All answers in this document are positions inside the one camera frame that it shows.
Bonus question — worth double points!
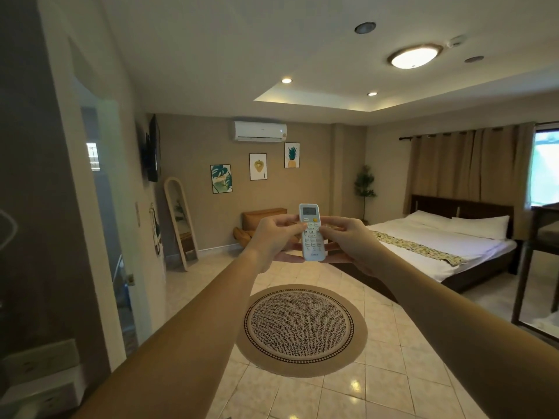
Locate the round dome ceiling lamp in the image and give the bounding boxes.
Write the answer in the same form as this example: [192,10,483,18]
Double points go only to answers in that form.
[387,43,444,69]

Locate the strawberry print framed picture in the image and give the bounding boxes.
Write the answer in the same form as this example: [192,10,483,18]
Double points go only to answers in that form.
[249,153,267,181]

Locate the brown leather armchair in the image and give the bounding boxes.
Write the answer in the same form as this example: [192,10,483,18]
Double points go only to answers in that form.
[233,208,288,248]

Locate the white pillow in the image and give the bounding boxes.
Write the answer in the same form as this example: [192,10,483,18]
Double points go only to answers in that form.
[405,209,455,231]
[450,215,511,239]

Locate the person's left forearm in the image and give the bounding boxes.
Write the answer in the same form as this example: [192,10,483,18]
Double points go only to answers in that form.
[72,248,267,419]

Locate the person's left hand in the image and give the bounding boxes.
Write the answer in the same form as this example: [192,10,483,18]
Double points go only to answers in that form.
[245,214,312,274]

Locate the beige curtains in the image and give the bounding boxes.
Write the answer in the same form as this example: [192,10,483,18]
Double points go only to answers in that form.
[404,123,537,240]

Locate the black curtain rod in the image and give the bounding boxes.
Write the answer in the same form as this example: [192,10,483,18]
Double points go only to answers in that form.
[399,121,559,141]

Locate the window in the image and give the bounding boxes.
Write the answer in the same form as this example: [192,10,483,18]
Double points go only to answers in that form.
[529,128,559,209]

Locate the round patterned beige rug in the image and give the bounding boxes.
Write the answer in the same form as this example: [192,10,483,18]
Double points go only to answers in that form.
[235,284,368,379]

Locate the green potted artificial tree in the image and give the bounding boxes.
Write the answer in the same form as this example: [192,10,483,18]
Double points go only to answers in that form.
[354,165,377,223]

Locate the dark wooden bed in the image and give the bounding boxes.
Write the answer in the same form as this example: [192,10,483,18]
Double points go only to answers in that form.
[332,194,522,301]

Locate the white air conditioner remote control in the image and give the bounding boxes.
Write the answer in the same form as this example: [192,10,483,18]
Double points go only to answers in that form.
[299,203,327,262]

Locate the patterned bed runner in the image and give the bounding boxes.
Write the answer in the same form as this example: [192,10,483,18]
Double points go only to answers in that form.
[372,231,467,267]

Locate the person's right forearm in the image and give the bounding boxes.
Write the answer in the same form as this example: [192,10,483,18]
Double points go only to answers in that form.
[366,253,559,419]

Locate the black wall television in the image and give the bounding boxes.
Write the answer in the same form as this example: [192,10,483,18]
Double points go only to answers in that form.
[141,114,161,183]

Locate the wall hanging decoration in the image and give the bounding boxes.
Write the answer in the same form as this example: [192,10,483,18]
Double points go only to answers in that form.
[148,202,163,258]

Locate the person's right hand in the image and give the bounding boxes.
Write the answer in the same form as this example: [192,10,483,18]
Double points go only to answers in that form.
[318,216,388,279]

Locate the white wall air conditioner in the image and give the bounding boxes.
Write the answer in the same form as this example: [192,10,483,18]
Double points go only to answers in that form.
[232,120,288,143]

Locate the leaf print framed picture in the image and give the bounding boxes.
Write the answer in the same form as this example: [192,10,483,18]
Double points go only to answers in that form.
[210,164,233,194]

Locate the white bed sheet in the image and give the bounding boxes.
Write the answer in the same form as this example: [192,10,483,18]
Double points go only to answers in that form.
[365,214,518,283]

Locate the arched standing floor mirror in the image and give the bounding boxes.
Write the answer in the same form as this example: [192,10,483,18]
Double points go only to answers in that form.
[163,177,199,271]

